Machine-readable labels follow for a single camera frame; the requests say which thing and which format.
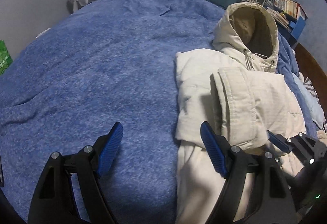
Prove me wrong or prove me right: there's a cream hooded puffer jacket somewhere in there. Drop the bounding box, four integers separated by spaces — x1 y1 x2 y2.
176 3 305 223

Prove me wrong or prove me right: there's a light blue pillow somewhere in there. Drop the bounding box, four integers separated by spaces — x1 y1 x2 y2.
292 74 326 130

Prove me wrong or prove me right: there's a striped plush toy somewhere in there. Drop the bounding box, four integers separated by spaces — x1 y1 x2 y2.
299 72 326 133

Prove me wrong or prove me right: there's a brown wooden headboard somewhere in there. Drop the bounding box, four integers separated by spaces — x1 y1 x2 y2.
295 43 326 97

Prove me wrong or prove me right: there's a green plastic bag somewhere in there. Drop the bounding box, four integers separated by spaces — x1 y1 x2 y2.
0 40 13 75

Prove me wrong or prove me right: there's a blue fleece blanket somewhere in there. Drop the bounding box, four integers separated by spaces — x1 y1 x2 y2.
1 0 317 223

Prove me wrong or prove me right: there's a stack of flat magazines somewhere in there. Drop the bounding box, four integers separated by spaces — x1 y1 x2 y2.
237 0 290 30

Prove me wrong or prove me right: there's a row of upright books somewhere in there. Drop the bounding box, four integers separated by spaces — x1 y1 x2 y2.
273 0 308 20

